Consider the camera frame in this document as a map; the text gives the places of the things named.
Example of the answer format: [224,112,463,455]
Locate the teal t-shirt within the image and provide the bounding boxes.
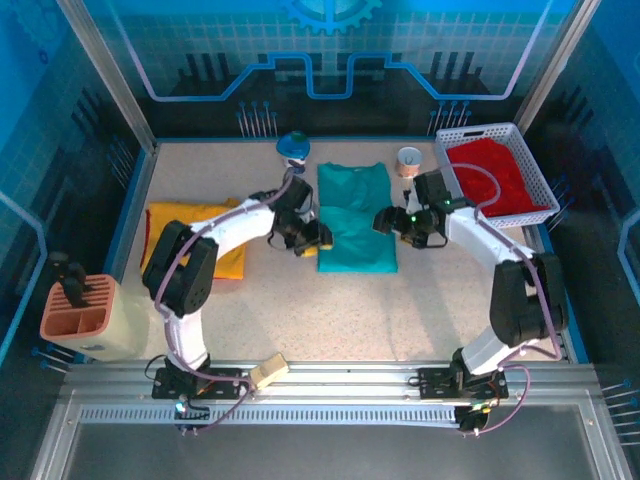
[316,162,400,275]

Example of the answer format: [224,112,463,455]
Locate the paper cup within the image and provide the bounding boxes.
[396,145,425,180]

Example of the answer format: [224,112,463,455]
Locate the white perforated plastic basket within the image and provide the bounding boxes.
[433,122,564,231]

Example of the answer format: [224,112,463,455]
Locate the blue lidded plastic container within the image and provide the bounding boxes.
[276,130,312,174]

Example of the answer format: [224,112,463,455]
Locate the red t-shirt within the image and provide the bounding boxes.
[445,139,554,219]

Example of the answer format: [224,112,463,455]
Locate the yellow t-shirt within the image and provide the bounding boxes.
[140,197,249,281]

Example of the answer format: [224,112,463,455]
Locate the beige plastic box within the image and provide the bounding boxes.
[248,352,291,400]

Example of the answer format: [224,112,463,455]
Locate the pink and cream knife block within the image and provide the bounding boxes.
[39,273,144,362]

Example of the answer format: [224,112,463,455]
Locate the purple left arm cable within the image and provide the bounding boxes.
[152,167,296,441]

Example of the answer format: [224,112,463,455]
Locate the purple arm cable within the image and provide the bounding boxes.
[152,167,296,441]
[447,162,564,441]

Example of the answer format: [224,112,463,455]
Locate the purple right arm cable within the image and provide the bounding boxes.
[447,162,564,441]

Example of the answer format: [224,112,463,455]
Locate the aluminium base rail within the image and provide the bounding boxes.
[62,359,609,399]

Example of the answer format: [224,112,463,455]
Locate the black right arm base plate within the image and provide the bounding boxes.
[417,367,509,401]

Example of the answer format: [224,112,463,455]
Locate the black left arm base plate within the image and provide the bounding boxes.
[152,367,244,401]

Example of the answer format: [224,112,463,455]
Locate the grey slotted cable duct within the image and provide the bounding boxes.
[77,404,461,427]

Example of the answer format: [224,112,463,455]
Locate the aluminium frame post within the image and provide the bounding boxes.
[512,0,599,134]
[54,0,159,151]

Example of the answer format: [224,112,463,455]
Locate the black knife handle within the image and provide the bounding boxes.
[48,252,71,281]
[60,263,88,308]

